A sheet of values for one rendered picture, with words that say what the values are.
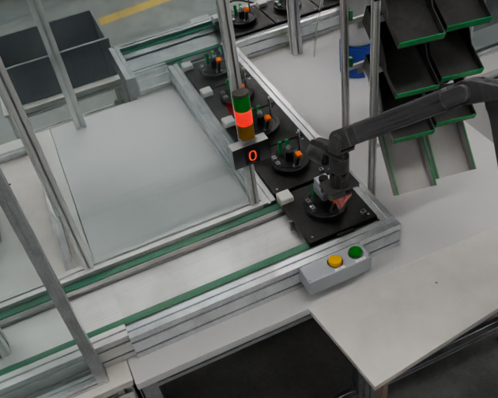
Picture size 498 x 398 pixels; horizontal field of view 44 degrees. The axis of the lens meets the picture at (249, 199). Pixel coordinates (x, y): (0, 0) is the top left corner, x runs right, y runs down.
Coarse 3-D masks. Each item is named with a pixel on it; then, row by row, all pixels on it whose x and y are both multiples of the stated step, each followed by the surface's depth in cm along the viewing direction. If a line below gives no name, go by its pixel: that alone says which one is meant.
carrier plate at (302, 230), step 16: (304, 192) 205; (352, 192) 203; (288, 208) 201; (352, 208) 197; (368, 208) 196; (304, 224) 195; (320, 224) 194; (336, 224) 193; (352, 224) 192; (320, 240) 190
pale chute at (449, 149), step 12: (444, 132) 201; (456, 132) 201; (432, 144) 200; (444, 144) 201; (456, 144) 201; (468, 144) 197; (432, 156) 196; (444, 156) 200; (456, 156) 201; (468, 156) 199; (432, 168) 198; (444, 168) 200; (456, 168) 200; (468, 168) 201
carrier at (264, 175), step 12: (288, 144) 217; (300, 144) 224; (276, 156) 218; (288, 156) 214; (264, 168) 217; (276, 168) 213; (288, 168) 212; (300, 168) 211; (312, 168) 214; (324, 168) 213; (264, 180) 212; (276, 180) 211; (288, 180) 211; (300, 180) 210; (312, 180) 210; (276, 192) 207
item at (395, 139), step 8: (368, 56) 189; (368, 64) 188; (368, 72) 189; (368, 80) 191; (384, 80) 193; (384, 88) 192; (384, 96) 190; (392, 96) 190; (408, 96) 190; (416, 96) 190; (384, 104) 189; (392, 104) 189; (400, 104) 189; (424, 120) 187; (408, 128) 186; (416, 128) 186; (424, 128) 186; (432, 128) 184; (392, 136) 183; (400, 136) 185; (408, 136) 183; (416, 136) 184
